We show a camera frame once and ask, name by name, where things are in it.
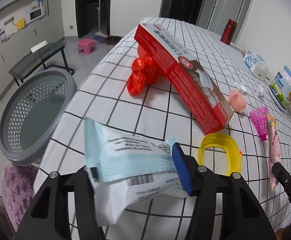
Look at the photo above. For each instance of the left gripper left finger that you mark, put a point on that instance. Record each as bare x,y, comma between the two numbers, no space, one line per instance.
47,216

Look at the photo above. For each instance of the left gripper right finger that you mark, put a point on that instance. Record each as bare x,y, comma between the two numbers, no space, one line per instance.
242,215

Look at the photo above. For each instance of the light blue wipes packet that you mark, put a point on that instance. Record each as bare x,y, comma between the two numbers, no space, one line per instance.
126,170

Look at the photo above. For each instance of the pink pig toy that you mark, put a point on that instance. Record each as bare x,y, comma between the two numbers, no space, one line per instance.
236,100

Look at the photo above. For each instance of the white paper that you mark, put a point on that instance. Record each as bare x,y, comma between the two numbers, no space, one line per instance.
260,91

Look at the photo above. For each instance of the red plastic bag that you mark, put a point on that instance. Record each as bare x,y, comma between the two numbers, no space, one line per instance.
145,72

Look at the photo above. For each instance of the person's right hand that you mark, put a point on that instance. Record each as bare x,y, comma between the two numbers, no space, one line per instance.
282,232

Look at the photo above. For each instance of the purple fluffy rug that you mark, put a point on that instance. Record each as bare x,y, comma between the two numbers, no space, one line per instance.
17,191

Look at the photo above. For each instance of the pink snack wrapper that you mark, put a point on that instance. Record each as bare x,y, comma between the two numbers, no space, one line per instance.
275,152

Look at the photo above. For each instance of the checkered white tablecloth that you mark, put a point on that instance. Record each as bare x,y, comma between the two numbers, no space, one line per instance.
159,113

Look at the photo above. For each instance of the magenta shuttlecock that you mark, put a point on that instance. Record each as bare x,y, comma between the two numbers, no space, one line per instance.
259,120

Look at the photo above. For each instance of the red cardboard box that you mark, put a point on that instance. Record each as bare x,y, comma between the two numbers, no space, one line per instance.
184,71

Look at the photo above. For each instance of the grey perforated laundry basket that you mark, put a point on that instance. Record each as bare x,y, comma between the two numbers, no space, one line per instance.
32,114

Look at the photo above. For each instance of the white bottle cap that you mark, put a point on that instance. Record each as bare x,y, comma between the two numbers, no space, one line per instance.
240,87

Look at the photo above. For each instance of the cream tub blue lid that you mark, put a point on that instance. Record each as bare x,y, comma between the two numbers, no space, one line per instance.
280,89

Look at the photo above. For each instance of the white translucent container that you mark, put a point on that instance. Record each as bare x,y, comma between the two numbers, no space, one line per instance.
260,71

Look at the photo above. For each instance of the glass black coffee table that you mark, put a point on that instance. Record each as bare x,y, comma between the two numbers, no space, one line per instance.
27,65

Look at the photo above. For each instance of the blue white tissue pack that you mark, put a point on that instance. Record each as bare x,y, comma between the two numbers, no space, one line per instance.
251,60

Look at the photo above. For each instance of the white book on table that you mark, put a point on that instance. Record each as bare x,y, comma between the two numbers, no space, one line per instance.
38,46

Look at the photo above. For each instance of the red thermos bottle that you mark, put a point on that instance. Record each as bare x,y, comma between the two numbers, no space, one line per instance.
228,32

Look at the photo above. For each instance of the pink plastic stool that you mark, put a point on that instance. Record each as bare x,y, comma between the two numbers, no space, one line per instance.
86,46

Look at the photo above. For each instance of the brown waste bin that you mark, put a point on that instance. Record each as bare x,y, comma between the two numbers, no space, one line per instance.
111,41

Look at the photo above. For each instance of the yellow box on counter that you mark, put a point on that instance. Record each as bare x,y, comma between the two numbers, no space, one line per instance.
20,24

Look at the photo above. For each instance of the white microwave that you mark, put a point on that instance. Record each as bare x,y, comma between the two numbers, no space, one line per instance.
35,14

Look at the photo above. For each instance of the grey wall cabinet counter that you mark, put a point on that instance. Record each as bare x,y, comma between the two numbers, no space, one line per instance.
18,45

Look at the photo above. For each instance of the broom with metal handle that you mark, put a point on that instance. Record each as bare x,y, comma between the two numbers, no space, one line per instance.
99,35

